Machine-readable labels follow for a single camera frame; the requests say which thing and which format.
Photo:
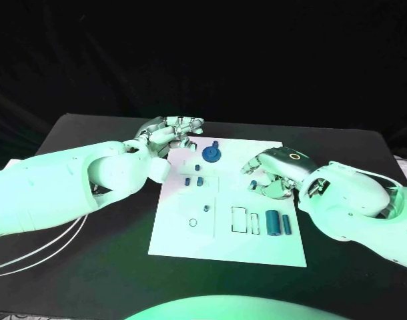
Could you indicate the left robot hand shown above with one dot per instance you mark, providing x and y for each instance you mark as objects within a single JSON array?
[{"x": 163, "y": 135}]

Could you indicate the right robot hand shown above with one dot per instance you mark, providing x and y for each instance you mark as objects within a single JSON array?
[{"x": 282, "y": 165}]

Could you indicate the blue peg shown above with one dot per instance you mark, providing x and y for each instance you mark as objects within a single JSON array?
[
  {"x": 188, "y": 181},
  {"x": 199, "y": 181},
  {"x": 253, "y": 185}
]

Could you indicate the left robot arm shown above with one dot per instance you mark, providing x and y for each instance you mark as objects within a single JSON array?
[{"x": 44, "y": 185}]

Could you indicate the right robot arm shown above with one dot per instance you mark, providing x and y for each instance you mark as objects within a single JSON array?
[{"x": 361, "y": 200}]

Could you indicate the white task board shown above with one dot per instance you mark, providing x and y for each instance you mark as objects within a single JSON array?
[{"x": 224, "y": 212}]

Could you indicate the blue gear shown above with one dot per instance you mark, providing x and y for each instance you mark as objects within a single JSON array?
[{"x": 211, "y": 153}]

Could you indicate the large blue cylinder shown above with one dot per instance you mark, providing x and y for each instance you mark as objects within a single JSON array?
[{"x": 273, "y": 222}]

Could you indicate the thin blue cylinder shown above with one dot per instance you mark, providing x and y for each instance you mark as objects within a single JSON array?
[{"x": 287, "y": 225}]

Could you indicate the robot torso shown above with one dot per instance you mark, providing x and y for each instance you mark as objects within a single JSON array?
[{"x": 224, "y": 308}]

